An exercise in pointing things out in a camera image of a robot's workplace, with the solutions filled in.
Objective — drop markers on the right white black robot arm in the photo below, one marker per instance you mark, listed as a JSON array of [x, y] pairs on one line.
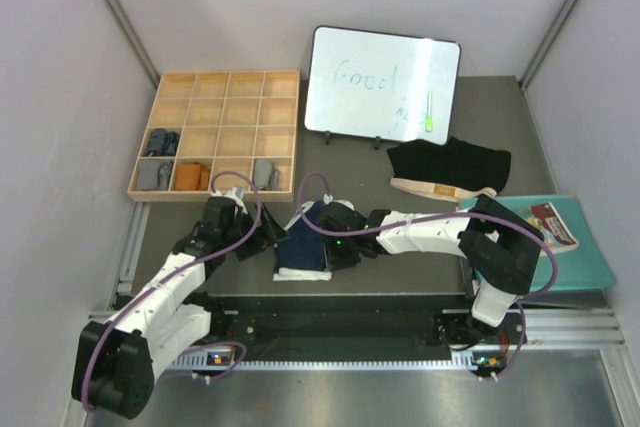
[[497, 243]]

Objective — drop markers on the rolled dark patterned socks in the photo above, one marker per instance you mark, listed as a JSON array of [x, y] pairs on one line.
[[162, 143]]

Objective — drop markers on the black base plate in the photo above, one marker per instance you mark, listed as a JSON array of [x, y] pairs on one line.
[[427, 327]]

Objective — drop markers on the rolled orange cloth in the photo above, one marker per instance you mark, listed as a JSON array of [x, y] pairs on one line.
[[191, 176]]

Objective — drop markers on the rolled grey cloth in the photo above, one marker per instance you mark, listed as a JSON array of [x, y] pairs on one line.
[[153, 175]]

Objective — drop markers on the teal folder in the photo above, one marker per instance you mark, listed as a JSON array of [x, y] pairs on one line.
[[581, 269]]

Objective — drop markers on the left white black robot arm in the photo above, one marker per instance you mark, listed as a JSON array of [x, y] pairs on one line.
[[118, 361]]

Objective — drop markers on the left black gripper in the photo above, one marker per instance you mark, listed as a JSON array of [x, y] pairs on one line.
[[268, 234]]

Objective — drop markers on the small whiteboard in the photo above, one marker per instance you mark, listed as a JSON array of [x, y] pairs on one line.
[[374, 85]]

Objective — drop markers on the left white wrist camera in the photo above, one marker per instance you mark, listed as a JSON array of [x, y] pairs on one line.
[[236, 194]]

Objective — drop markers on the green marker pen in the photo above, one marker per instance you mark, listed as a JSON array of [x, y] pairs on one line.
[[429, 112]]

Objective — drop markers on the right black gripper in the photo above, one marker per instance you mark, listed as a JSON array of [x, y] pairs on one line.
[[335, 261]]

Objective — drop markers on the yellow paperback book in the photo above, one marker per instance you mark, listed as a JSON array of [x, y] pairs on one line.
[[545, 217]]

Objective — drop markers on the black underwear beige waistband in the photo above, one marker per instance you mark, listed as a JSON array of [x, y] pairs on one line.
[[457, 170]]

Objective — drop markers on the navy blue white underwear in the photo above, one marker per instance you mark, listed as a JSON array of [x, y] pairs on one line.
[[301, 256]]

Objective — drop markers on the wooden compartment tray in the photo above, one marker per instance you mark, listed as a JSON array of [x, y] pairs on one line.
[[226, 120]]

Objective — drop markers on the grey underwear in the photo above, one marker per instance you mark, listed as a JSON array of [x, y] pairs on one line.
[[266, 175]]

